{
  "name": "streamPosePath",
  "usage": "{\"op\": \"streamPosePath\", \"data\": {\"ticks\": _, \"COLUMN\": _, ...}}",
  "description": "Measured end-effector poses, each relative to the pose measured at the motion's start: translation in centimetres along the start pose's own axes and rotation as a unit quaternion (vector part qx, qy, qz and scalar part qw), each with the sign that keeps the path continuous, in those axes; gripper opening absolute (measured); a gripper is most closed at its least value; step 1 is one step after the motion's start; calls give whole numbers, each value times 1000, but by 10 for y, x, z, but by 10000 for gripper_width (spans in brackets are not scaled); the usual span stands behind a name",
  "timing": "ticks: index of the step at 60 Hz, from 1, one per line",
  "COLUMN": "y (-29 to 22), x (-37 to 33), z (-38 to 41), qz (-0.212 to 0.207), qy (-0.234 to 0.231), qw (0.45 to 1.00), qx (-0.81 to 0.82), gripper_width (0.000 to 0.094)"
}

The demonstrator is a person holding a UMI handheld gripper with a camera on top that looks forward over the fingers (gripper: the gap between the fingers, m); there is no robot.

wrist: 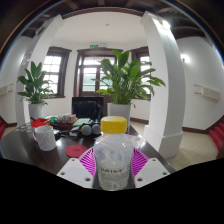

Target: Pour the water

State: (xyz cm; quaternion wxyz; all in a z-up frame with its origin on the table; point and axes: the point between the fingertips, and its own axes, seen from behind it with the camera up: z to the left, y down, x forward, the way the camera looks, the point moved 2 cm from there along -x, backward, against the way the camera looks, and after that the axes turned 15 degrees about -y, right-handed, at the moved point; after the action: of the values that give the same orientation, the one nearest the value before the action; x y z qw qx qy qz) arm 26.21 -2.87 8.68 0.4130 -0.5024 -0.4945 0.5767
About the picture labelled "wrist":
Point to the brown wooden double door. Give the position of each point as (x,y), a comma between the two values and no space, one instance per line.
(88,75)

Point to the colourful round stickers sheet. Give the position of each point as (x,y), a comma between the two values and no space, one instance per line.
(24,127)

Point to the small plant in white pot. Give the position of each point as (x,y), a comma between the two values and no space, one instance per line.
(33,86)

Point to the red plastic box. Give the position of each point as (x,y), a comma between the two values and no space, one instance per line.
(40,122)

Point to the white speckled mug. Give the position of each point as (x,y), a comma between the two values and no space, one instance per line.
(46,138)

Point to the black office chair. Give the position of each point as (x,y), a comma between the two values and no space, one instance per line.
(86,108)

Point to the grey headphones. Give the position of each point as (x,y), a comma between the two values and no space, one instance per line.
(87,129)

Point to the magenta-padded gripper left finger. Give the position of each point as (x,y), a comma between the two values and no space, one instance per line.
(74,170)

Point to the white wall heater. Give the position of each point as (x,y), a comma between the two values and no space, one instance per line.
(6,89)
(210,92)

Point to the large plant in white pot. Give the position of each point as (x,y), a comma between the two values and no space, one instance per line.
(125,80)

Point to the flat round red coaster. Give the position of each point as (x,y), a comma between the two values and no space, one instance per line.
(75,151)

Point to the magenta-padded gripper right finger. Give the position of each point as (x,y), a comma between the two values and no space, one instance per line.
(151,170)

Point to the red carpeted stairs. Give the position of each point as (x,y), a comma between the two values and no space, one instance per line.
(218,133)
(2,128)

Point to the clear bottle with yellow cap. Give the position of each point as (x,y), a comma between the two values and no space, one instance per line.
(113,156)

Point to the basket of wrapped snacks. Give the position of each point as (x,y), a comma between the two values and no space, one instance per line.
(65,120)

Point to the green paper sheet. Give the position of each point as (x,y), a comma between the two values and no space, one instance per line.
(81,121)

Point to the green exit sign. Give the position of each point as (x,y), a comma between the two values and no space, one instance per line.
(94,45)

